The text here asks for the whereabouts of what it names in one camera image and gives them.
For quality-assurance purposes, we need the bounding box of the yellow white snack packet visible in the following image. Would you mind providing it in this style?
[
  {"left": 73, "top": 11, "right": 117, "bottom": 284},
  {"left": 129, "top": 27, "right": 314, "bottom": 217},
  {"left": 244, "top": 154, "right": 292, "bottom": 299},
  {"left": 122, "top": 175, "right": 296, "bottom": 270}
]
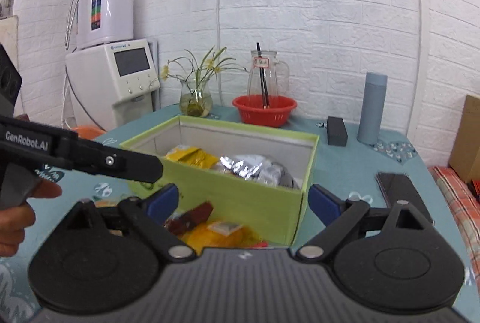
[{"left": 165, "top": 144, "right": 220, "bottom": 169}]

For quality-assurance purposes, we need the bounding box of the red date packet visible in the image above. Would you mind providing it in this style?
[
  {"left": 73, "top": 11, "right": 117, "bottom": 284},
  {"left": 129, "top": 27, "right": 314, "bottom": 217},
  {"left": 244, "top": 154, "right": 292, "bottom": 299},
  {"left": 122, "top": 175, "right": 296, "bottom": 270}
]
[{"left": 164, "top": 201, "right": 213, "bottom": 237}]

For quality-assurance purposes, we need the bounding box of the yellow candy bag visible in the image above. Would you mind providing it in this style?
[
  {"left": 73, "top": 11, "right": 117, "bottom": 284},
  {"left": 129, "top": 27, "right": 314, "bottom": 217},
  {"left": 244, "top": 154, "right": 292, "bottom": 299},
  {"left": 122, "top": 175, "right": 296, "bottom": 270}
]
[{"left": 181, "top": 221, "right": 269, "bottom": 254}]

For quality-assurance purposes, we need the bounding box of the silver foil snack bag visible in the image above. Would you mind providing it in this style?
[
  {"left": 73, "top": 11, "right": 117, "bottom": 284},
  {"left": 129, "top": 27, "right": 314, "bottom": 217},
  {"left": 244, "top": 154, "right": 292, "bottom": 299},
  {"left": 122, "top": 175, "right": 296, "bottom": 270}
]
[{"left": 211, "top": 155, "right": 299, "bottom": 190}]

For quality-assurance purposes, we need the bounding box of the person's left hand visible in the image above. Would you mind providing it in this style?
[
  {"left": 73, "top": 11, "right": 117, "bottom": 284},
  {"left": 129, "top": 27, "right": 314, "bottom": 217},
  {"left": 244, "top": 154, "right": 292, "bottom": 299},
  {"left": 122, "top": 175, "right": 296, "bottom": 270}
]
[{"left": 0, "top": 113, "right": 64, "bottom": 258}]

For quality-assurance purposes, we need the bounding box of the smartphone in clear case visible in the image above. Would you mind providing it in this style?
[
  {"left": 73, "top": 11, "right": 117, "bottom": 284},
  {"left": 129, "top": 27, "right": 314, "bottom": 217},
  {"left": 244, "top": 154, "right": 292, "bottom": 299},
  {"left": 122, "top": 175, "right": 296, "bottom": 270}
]
[{"left": 376, "top": 173, "right": 434, "bottom": 224}]

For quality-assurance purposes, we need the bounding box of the white water dispenser machine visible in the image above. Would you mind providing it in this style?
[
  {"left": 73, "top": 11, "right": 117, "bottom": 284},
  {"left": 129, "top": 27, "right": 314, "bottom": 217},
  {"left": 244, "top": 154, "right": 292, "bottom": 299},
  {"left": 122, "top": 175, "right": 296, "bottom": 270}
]
[{"left": 66, "top": 39, "right": 160, "bottom": 131}]

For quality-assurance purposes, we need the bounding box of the glass vase with yellow flowers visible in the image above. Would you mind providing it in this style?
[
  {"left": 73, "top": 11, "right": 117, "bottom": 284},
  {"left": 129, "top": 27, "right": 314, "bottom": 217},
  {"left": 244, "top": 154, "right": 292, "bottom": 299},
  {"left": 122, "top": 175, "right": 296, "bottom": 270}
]
[{"left": 159, "top": 47, "right": 247, "bottom": 117}]

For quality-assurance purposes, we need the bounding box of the brown cardboard box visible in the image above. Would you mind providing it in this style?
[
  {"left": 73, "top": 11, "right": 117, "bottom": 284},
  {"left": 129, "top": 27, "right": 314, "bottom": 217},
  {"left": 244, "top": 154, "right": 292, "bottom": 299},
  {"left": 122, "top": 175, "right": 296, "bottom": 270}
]
[{"left": 448, "top": 95, "right": 480, "bottom": 183}]

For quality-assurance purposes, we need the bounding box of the grey cylindrical bottle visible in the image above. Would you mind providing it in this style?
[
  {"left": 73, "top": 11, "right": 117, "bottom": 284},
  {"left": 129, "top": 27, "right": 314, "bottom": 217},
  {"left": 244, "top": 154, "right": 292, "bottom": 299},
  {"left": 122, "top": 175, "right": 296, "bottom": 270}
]
[{"left": 357, "top": 72, "right": 388, "bottom": 146}]

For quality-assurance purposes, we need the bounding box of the black rectangular case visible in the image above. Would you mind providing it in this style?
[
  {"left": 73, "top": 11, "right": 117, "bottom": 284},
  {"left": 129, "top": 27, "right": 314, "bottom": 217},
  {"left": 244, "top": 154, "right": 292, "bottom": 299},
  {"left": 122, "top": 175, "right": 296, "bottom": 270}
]
[{"left": 326, "top": 116, "right": 348, "bottom": 146}]

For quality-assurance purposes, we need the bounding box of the green cardboard box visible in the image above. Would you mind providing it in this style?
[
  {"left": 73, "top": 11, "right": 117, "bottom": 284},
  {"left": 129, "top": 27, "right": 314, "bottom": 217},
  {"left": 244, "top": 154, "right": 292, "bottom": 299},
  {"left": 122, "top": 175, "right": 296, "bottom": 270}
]
[{"left": 120, "top": 116, "right": 320, "bottom": 246}]

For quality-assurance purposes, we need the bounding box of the black straw in pitcher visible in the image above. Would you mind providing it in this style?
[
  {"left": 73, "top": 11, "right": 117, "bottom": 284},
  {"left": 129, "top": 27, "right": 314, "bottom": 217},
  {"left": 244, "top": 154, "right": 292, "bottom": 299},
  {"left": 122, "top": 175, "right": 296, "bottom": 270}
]
[{"left": 256, "top": 42, "right": 269, "bottom": 108}]

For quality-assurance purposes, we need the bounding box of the clear glass pitcher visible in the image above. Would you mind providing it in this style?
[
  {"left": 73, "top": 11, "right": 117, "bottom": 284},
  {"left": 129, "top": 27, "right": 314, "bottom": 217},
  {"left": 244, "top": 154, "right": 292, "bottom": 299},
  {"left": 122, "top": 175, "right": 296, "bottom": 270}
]
[{"left": 247, "top": 51, "right": 290, "bottom": 99}]

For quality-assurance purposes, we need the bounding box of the white wall water purifier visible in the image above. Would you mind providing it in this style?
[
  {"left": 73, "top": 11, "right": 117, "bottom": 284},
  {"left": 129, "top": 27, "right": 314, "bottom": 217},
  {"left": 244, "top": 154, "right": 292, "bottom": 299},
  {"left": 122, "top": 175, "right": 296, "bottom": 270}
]
[{"left": 64, "top": 0, "right": 134, "bottom": 51}]

